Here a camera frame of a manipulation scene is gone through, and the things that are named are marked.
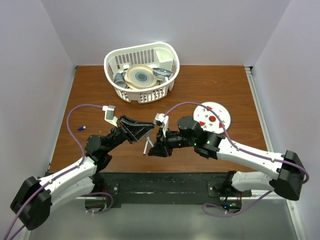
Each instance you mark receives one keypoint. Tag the white plastic dish basket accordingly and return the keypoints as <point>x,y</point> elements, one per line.
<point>154,55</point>

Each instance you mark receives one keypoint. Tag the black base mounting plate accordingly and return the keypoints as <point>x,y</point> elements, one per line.
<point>168,188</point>

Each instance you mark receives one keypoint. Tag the beige blue-centred plate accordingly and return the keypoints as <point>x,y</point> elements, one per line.
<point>140,76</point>

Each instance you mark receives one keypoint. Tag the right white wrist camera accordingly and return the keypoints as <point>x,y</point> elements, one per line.
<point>162,121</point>

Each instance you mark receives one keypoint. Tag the blue pen cap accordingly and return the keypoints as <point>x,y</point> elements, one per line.
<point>81,128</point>

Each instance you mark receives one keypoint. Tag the white thin pen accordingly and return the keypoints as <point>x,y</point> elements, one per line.
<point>145,148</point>

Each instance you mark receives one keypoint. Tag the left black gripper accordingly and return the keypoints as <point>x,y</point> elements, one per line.
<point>138,130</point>

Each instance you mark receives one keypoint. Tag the grey-white mug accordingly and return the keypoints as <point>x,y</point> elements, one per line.
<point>119,80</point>

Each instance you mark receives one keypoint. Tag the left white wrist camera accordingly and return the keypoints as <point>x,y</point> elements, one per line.
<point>109,114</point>

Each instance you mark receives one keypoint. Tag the blue patterned white bowl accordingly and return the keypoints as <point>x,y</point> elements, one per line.
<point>161,74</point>

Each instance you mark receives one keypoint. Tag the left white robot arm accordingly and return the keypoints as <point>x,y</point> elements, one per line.
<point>33,202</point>

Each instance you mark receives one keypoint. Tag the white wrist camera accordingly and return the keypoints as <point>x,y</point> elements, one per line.
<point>162,121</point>
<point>109,114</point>

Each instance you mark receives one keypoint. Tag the aluminium frame rail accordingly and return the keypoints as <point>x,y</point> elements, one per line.
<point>290,205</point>

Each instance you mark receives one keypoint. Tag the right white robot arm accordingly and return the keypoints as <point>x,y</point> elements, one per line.
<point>283,174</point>

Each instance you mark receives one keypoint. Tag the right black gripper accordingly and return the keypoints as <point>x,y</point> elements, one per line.
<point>163,148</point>

